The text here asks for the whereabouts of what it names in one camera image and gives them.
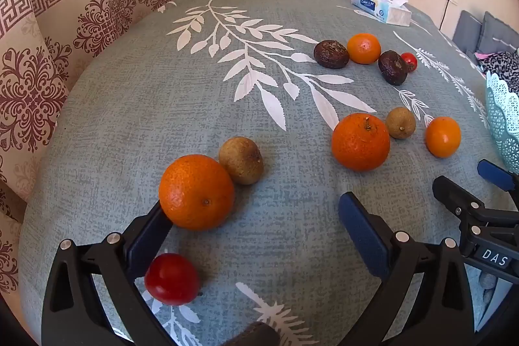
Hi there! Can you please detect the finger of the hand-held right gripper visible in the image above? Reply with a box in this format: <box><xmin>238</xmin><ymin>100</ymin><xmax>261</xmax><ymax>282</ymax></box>
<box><xmin>477</xmin><ymin>159</ymin><xmax>519</xmax><ymax>205</ymax></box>
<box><xmin>432</xmin><ymin>176</ymin><xmax>519</xmax><ymax>237</ymax></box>

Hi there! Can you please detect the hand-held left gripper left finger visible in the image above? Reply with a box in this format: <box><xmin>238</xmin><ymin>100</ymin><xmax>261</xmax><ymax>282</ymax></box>
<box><xmin>41</xmin><ymin>201</ymin><xmax>179</xmax><ymax>346</ymax></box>

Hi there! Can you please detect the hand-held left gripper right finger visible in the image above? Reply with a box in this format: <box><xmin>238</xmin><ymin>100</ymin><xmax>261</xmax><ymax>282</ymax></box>
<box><xmin>338</xmin><ymin>191</ymin><xmax>477</xmax><ymax>346</ymax></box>

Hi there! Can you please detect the large red tomato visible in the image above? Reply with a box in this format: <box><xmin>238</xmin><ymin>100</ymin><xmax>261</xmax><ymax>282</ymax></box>
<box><xmin>145</xmin><ymin>253</ymin><xmax>201</xmax><ymax>306</ymax></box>

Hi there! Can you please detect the small orange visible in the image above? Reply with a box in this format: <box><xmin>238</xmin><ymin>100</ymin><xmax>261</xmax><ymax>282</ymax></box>
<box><xmin>347</xmin><ymin>33</ymin><xmax>382</xmax><ymax>65</ymax></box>
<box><xmin>425</xmin><ymin>116</ymin><xmax>462</xmax><ymax>159</ymax></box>

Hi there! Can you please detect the teal lattice plastic basket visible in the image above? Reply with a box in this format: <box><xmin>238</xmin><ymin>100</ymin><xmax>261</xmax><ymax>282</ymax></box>
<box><xmin>485</xmin><ymin>71</ymin><xmax>519</xmax><ymax>174</ymax></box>

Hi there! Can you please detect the small brown round fruit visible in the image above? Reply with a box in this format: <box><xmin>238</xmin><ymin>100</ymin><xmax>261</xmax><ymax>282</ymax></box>
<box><xmin>385</xmin><ymin>107</ymin><xmax>416</xmax><ymax>139</ymax></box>

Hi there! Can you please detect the large orange with stem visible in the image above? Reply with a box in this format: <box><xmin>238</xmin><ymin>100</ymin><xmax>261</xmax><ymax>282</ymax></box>
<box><xmin>332</xmin><ymin>113</ymin><xmax>391</xmax><ymax>172</ymax></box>

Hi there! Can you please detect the large brown round fruit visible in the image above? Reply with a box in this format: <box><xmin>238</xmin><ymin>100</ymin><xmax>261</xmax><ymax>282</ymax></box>
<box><xmin>218</xmin><ymin>137</ymin><xmax>264</xmax><ymax>185</ymax></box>

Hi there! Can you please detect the dark wrinkled passion fruit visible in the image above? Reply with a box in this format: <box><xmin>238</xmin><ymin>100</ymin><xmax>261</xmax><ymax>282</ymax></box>
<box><xmin>378</xmin><ymin>50</ymin><xmax>408</xmax><ymax>86</ymax></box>
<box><xmin>314</xmin><ymin>40</ymin><xmax>350</xmax><ymax>69</ymax></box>

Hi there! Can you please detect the leopard print cloth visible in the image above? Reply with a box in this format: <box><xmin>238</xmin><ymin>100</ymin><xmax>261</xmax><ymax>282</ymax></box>
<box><xmin>478</xmin><ymin>51</ymin><xmax>519</xmax><ymax>95</ymax></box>

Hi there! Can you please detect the grey cushion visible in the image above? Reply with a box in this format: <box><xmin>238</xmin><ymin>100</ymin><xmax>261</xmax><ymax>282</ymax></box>
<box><xmin>452</xmin><ymin>10</ymin><xmax>483</xmax><ymax>55</ymax></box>
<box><xmin>476</xmin><ymin>11</ymin><xmax>519</xmax><ymax>59</ymax></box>

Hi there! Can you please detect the grey-green leaf print tablecloth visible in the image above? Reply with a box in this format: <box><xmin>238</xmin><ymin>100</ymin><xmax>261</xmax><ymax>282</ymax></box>
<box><xmin>18</xmin><ymin>0</ymin><xmax>519</xmax><ymax>346</ymax></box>

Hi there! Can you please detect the tissue box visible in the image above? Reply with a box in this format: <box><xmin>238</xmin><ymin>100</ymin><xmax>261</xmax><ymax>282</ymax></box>
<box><xmin>351</xmin><ymin>0</ymin><xmax>412</xmax><ymax>26</ymax></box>

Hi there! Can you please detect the beige patterned curtain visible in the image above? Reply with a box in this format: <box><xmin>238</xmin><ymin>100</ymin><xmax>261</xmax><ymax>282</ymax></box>
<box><xmin>0</xmin><ymin>0</ymin><xmax>228</xmax><ymax>296</ymax></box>

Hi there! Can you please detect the black power cable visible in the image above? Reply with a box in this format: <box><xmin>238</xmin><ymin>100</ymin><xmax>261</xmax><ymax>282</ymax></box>
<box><xmin>439</xmin><ymin>0</ymin><xmax>452</xmax><ymax>31</ymax></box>

